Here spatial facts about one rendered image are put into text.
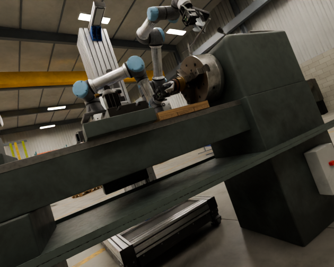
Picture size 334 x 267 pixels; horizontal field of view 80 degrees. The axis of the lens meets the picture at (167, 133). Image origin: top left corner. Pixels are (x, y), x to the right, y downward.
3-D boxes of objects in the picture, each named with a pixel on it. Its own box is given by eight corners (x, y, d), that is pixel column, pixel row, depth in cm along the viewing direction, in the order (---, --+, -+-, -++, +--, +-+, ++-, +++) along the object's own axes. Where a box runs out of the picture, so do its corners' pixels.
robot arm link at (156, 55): (149, 91, 194) (142, 27, 165) (163, 88, 199) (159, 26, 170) (154, 95, 184) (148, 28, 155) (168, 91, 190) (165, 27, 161)
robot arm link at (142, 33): (130, 33, 164) (148, 0, 119) (142, 32, 168) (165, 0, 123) (133, 47, 166) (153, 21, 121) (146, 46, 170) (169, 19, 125)
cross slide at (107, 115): (129, 130, 129) (127, 123, 129) (149, 109, 90) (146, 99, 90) (101, 138, 121) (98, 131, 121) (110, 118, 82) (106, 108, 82)
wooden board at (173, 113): (179, 123, 138) (178, 118, 138) (210, 107, 106) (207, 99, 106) (140, 135, 125) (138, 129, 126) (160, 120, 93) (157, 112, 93)
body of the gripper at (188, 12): (185, 27, 116) (176, 13, 119) (197, 27, 119) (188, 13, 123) (191, 15, 109) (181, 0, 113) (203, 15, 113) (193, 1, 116)
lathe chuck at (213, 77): (195, 106, 146) (185, 63, 143) (225, 99, 118) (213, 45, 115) (185, 109, 143) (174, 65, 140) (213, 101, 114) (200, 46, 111)
